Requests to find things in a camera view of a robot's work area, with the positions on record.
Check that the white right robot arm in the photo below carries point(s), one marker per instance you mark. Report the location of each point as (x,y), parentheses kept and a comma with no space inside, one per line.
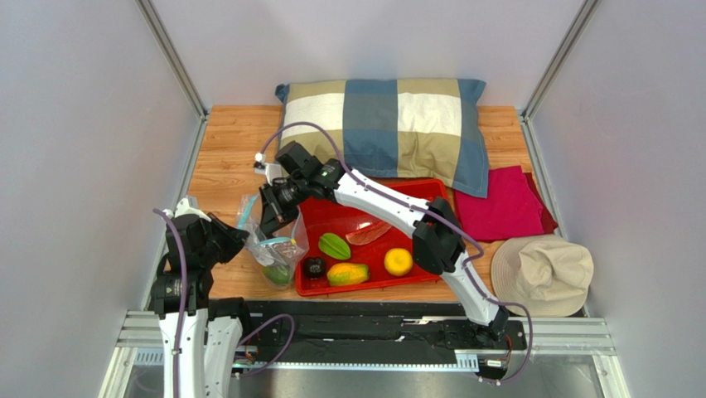
(438,246)

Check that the green fake lime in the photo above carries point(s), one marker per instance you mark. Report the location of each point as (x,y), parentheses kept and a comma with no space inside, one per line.
(280,275)

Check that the green fake starfruit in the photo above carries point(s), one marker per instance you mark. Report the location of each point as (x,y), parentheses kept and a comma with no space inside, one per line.
(334,246)

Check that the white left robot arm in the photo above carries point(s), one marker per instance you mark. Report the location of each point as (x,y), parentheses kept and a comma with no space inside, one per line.
(200,334)

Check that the dark purple fake mangosteen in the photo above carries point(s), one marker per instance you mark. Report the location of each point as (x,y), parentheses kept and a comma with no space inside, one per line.
(314,267)

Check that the dark red cloth underneath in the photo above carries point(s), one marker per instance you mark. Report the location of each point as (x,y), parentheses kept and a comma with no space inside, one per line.
(548,223)

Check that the clear zip top bag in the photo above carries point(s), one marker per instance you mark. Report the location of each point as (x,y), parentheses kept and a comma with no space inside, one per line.
(287,246)

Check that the checkered blue beige pillow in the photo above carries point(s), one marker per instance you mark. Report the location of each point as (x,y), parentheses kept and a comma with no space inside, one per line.
(392,128)

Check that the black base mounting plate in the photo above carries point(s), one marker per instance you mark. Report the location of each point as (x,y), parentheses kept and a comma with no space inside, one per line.
(370,333)

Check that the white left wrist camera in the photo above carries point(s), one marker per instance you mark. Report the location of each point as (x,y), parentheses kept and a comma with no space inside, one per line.
(186,206)

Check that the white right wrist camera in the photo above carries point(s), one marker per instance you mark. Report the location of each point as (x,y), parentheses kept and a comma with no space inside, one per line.
(271,171)

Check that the yellow fake lemon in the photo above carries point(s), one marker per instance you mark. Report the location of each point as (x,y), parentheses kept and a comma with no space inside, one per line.
(398,262)

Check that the yellow green fake mango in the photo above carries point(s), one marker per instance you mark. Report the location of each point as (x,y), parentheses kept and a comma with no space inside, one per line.
(345,274)

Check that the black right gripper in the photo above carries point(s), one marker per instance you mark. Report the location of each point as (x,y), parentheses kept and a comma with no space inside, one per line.
(278,201)

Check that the beige bucket hat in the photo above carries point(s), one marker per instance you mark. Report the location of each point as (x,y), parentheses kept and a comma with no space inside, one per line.
(547,274)

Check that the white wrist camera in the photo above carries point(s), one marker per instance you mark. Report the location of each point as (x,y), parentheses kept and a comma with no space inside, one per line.
(271,171)
(186,206)

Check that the magenta folded cloth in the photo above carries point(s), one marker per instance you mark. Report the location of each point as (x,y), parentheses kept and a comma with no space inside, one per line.
(510,209)

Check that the red plastic tray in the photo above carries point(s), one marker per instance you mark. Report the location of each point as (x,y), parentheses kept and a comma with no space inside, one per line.
(322,217)

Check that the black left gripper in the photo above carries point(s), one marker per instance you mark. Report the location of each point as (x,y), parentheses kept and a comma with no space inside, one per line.
(235,238)

